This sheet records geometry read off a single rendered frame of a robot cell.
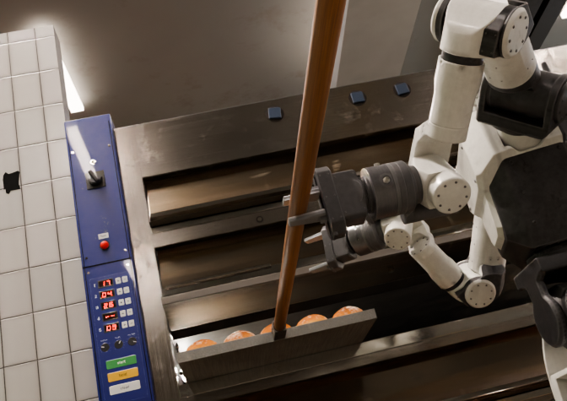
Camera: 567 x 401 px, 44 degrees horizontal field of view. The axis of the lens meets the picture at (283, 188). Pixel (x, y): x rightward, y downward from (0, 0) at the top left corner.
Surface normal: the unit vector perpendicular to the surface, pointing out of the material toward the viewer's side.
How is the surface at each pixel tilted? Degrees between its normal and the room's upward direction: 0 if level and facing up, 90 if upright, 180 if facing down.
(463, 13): 80
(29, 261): 90
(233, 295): 171
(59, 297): 90
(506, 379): 70
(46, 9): 180
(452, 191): 142
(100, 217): 90
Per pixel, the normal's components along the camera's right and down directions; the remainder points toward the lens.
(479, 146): -0.82, -0.13
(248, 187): -0.05, -0.70
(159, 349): 0.03, -0.43
